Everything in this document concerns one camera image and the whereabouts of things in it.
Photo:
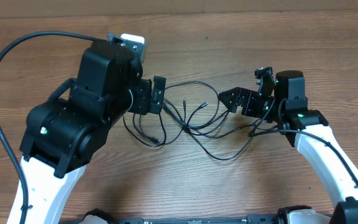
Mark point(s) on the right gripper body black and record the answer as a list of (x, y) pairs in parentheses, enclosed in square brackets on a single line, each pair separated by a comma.
[(255, 105)]

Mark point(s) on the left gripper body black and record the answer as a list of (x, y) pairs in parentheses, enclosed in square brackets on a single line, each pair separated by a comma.
[(142, 97)]

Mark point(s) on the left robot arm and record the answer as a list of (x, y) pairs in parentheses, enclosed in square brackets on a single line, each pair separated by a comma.
[(63, 133)]

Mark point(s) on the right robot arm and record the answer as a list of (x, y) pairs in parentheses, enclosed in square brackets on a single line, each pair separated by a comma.
[(290, 84)]

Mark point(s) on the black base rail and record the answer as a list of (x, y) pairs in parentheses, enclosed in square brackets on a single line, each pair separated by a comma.
[(197, 220)]

